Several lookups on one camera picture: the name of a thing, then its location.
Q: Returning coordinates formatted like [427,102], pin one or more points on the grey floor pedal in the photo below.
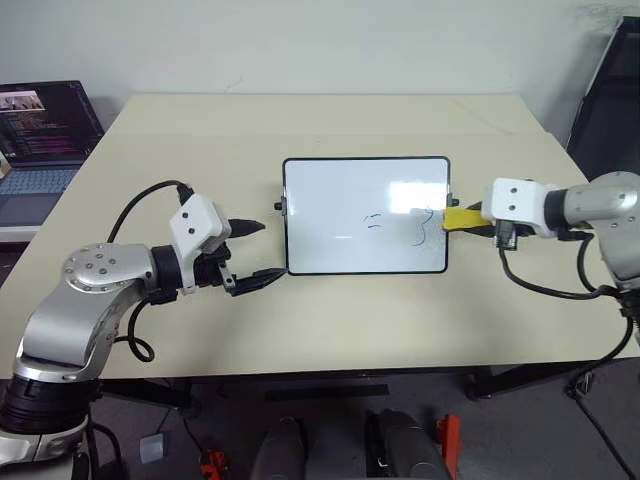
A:
[151,447]

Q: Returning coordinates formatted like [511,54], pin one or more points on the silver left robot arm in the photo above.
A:
[100,270]

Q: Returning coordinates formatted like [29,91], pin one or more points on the yellow eraser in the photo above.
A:
[460,219]

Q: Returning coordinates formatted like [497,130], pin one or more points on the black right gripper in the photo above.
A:
[507,235]

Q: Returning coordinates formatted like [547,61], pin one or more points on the open grey laptop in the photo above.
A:
[40,130]

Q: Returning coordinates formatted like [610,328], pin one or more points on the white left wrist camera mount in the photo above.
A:
[195,225]

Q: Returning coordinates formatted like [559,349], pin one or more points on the black table frame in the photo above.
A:
[525,380]

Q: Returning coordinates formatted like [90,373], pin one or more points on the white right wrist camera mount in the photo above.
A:
[512,200]

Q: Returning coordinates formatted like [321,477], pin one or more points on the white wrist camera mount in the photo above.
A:
[512,200]
[195,225]

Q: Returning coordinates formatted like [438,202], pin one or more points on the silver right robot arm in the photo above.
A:
[600,200]

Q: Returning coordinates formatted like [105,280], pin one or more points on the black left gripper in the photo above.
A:
[210,270]

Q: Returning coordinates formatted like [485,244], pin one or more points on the red plastic bracket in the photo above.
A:
[450,440]
[212,465]

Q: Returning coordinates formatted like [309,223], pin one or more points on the dark rounded grey shape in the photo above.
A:
[405,445]
[280,450]

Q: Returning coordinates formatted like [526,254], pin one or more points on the small black-framed whiteboard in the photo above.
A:
[340,200]

